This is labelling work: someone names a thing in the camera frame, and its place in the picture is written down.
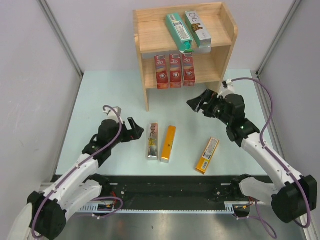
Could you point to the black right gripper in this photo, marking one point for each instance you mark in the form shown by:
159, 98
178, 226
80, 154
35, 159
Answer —
210, 97

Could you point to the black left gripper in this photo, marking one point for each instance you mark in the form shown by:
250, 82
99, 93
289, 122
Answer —
134, 133

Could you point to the silver yellow toothpaste box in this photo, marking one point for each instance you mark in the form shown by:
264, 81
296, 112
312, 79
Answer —
152, 141

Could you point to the red 3D toothpaste box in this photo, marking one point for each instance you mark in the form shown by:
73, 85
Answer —
189, 78
161, 73
175, 72

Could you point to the plain yellow toothpaste box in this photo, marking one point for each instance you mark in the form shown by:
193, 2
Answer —
168, 144

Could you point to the yellow toothpaste box with barcode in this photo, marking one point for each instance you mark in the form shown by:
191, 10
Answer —
207, 155

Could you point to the silver teal toothpaste box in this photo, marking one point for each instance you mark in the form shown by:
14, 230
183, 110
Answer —
198, 30

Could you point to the teal toothpaste box with barcode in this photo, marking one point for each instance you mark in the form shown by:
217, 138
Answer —
179, 33

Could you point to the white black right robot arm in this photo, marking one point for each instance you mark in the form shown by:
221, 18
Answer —
290, 194

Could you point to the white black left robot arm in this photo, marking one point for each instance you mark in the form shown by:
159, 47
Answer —
52, 208

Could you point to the wooden two-tier shelf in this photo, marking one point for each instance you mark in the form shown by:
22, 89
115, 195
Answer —
152, 37

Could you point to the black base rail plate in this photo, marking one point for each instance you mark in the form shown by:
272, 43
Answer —
172, 193

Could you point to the white slotted cable duct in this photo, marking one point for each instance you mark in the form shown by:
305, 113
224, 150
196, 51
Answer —
101, 207

